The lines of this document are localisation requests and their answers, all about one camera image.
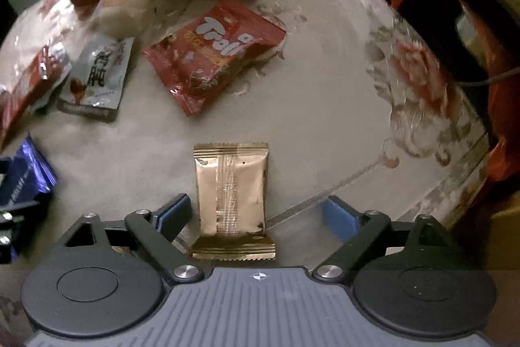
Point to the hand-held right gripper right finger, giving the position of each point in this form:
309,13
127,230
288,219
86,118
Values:
339,221

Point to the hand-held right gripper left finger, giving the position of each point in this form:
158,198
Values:
172,215

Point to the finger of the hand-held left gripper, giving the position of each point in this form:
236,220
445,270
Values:
12,227

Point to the blue snack packet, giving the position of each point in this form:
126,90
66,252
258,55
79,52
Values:
28,172

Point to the gold foil snack packet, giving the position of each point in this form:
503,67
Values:
231,188

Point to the red and clear snack packet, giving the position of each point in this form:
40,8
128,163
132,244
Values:
24,87

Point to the grey snack packet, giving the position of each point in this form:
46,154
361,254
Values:
97,78

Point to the red gummy candy packet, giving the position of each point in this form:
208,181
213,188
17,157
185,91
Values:
211,46

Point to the steamed cake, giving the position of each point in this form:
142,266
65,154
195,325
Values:
122,11

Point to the floral tablecloth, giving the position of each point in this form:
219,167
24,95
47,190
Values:
325,107

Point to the red cloth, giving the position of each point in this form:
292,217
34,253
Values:
479,46

